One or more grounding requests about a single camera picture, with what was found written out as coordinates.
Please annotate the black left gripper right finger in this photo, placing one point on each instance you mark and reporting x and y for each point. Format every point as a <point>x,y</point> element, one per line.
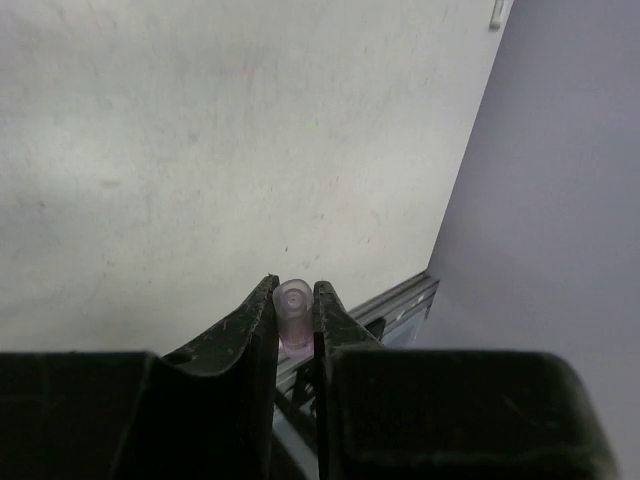
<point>334,330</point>

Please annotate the white marker green end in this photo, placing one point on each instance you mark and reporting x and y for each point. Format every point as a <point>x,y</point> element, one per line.
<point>497,16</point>

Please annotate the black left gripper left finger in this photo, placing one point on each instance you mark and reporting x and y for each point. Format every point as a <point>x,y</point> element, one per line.
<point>205,410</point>

